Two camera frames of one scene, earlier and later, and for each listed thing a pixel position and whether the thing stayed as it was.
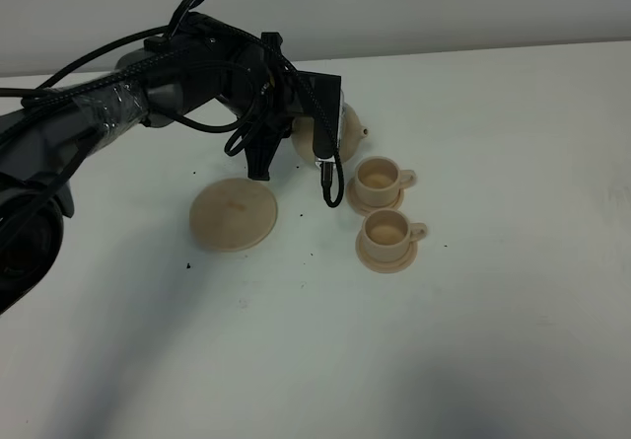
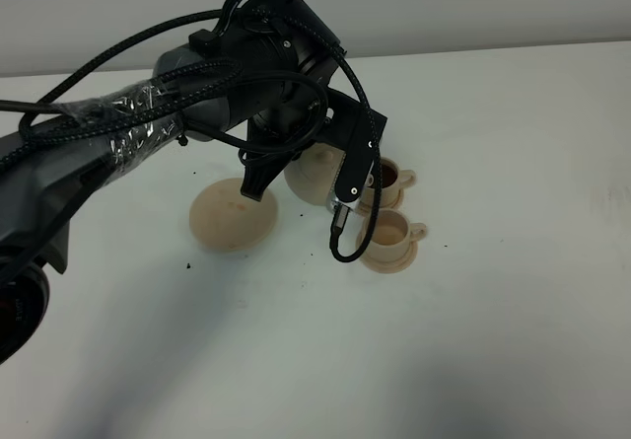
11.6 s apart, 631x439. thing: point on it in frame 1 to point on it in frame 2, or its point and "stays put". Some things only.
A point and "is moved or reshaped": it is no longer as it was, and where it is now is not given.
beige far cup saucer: (351, 195) stays put
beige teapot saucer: (234, 214) stays put
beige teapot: (350, 133) is moved or reshaped
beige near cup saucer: (385, 267) stays put
